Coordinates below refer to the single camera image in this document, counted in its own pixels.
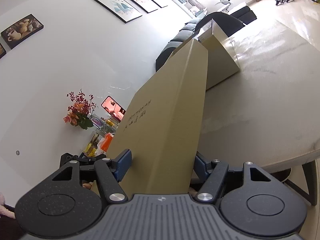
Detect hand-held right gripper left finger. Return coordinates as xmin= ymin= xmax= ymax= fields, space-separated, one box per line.
xmin=46 ymin=149 xmax=132 ymax=203

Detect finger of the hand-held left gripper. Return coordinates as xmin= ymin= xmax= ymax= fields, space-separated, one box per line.
xmin=59 ymin=152 xmax=108 ymax=168

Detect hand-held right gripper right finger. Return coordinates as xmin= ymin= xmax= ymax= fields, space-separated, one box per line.
xmin=194 ymin=152 xmax=277 ymax=203

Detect brown cardboard box lid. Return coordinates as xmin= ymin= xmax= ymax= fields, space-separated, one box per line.
xmin=90 ymin=38 xmax=209 ymax=195

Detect brown cardboard box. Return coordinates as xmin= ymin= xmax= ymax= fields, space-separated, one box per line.
xmin=195 ymin=19 xmax=240 ymax=90

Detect orange packet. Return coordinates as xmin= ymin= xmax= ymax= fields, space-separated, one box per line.
xmin=97 ymin=133 xmax=115 ymax=156

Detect orange flower bouquet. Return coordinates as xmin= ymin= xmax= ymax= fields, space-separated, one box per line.
xmin=63 ymin=89 xmax=97 ymax=130

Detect black smartphone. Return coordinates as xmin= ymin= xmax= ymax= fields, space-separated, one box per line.
xmin=101 ymin=95 xmax=126 ymax=122

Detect black table leg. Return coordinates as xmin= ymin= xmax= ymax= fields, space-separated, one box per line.
xmin=301 ymin=159 xmax=320 ymax=207

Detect black chair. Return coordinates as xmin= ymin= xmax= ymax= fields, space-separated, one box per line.
xmin=155 ymin=41 xmax=183 ymax=72
xmin=200 ymin=12 xmax=244 ymax=37

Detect framed bread picture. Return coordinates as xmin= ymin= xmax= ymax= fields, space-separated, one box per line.
xmin=1 ymin=14 xmax=44 ymax=50

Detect grey sofa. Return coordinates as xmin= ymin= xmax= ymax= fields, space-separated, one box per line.
xmin=171 ymin=2 xmax=257 ymax=43

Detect framed blue mountain picture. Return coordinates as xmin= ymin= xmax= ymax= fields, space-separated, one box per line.
xmin=91 ymin=0 xmax=143 ymax=24

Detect framed pink tree picture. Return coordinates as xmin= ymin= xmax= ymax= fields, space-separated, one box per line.
xmin=119 ymin=0 xmax=158 ymax=13

